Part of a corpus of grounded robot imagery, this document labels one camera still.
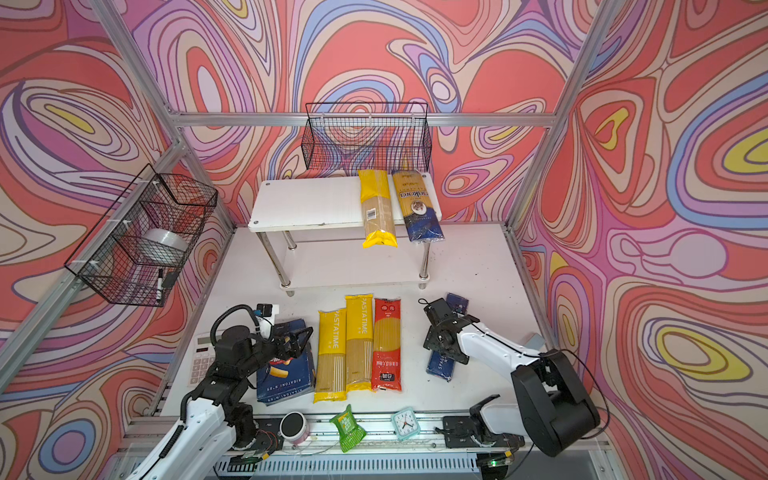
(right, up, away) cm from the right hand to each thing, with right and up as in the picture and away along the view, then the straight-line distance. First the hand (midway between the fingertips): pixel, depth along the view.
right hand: (445, 352), depth 88 cm
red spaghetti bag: (-17, 0, -4) cm, 18 cm away
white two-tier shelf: (-36, +36, -15) cm, 53 cm away
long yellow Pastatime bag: (-26, +4, -1) cm, 26 cm away
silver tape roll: (-73, +33, -15) cm, 81 cm away
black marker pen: (-73, +22, -16) cm, 78 cm away
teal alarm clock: (-13, -13, -15) cm, 23 cm away
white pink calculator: (-70, +1, -4) cm, 70 cm away
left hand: (-41, +9, -7) cm, 42 cm away
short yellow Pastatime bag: (-33, -3, -8) cm, 34 cm away
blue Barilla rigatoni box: (-45, -3, -12) cm, 46 cm away
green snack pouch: (-26, -15, -15) cm, 34 cm away
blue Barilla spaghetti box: (-3, -1, -6) cm, 7 cm away
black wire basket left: (-78, +31, -17) cm, 86 cm away
